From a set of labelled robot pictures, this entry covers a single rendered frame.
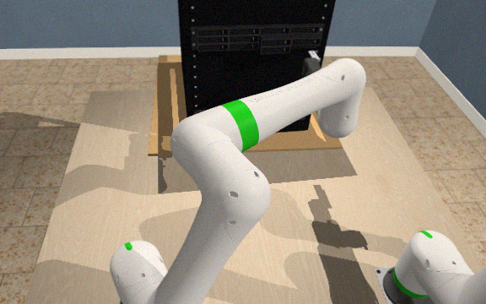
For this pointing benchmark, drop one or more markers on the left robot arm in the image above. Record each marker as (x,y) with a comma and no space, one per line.
(235,194)

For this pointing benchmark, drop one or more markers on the tan wooden base board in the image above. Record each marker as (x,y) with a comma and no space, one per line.
(170,108)

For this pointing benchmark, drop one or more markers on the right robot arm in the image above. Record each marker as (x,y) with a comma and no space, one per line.
(432,271)

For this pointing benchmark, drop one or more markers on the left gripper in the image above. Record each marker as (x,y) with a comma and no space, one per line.
(310,65)

